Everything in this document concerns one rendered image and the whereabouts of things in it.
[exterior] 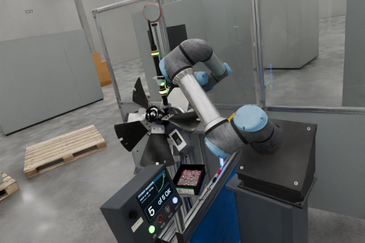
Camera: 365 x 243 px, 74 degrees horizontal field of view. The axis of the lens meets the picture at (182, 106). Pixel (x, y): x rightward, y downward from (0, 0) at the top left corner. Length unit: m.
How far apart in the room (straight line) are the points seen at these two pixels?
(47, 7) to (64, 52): 7.34
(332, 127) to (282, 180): 1.09
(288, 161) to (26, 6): 13.60
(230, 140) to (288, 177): 0.28
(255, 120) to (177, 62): 0.42
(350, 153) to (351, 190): 0.33
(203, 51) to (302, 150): 0.59
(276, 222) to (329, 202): 1.30
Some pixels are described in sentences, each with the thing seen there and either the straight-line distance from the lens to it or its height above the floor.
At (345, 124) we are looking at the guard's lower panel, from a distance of 2.10.
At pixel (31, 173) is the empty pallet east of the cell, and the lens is 4.35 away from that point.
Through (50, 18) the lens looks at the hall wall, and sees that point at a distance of 14.27.
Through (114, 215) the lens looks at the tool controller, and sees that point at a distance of 0.89.
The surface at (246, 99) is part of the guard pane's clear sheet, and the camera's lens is 2.15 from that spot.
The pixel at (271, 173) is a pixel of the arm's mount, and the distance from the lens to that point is 1.11.
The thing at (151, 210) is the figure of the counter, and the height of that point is 1.17.
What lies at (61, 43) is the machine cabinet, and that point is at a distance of 7.15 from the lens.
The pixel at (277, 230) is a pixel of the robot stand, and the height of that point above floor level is 0.84.
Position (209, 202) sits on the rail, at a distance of 1.45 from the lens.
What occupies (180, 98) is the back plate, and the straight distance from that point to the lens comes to 1.91.
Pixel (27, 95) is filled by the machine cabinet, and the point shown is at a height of 0.77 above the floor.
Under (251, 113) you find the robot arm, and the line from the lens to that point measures 0.97.
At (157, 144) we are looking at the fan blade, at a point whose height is 1.04.
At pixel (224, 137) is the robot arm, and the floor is 1.31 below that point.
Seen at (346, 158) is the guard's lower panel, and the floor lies 0.59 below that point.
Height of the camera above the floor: 1.77
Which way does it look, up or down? 19 degrees down
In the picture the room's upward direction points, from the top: 11 degrees counter-clockwise
